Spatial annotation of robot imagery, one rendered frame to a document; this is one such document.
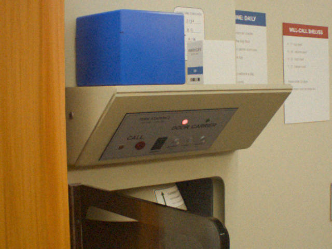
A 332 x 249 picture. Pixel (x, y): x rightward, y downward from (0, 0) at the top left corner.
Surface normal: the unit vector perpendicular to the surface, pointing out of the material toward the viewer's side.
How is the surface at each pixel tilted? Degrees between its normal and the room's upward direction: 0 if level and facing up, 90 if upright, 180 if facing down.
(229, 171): 90
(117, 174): 90
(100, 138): 135
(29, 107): 90
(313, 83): 90
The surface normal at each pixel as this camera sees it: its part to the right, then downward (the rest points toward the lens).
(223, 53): 0.40, 0.04
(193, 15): 0.65, 0.03
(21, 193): -0.77, 0.05
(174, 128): 0.47, 0.73
